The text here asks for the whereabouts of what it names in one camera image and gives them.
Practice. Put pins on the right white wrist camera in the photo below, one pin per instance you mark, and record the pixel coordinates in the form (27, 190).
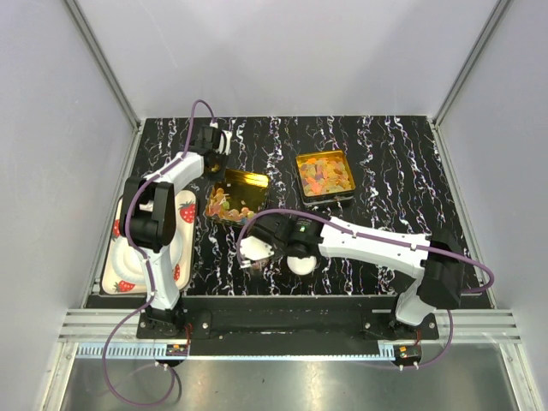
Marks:
(254, 249)

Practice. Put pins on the gold tin with gummies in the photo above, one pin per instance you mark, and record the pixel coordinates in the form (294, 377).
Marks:
(324, 178)

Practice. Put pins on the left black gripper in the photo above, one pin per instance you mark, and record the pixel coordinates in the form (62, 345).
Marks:
(219, 175)

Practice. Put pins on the right aluminium frame post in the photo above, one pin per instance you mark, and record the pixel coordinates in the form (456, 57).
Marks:
(491, 25)

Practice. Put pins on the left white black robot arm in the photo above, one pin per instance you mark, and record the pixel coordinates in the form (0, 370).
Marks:
(148, 213)

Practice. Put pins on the aluminium rail base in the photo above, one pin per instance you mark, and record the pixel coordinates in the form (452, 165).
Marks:
(103, 334)

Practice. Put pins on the strawberry pattern tray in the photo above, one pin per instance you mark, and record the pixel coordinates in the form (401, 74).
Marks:
(112, 284)

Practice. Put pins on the left aluminium frame post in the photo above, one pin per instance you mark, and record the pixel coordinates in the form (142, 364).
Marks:
(84, 27)

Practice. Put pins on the clear plastic jar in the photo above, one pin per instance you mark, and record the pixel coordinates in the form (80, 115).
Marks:
(255, 268)

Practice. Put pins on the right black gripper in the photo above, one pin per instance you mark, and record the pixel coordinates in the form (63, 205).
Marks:
(294, 218)

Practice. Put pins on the aluminium frame post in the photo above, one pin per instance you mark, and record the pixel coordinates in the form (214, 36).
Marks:
(491, 25)
(84, 27)

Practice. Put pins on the white paper plate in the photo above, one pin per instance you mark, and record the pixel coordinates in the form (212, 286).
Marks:
(126, 265)

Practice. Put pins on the small clear cup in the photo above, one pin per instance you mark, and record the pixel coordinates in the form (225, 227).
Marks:
(146, 207)

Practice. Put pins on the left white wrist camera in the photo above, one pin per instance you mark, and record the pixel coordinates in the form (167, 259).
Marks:
(224, 141)

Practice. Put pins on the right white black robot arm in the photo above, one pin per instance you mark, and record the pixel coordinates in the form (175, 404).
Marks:
(432, 261)

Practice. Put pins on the white jar lid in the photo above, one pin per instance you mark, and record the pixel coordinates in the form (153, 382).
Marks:
(301, 266)

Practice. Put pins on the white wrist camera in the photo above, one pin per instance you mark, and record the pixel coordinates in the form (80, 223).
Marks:
(224, 141)
(254, 249)

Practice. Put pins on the gold tin with lollipops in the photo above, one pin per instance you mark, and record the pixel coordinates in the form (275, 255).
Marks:
(238, 197)

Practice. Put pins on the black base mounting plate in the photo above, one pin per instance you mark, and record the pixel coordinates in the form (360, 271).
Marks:
(347, 314)

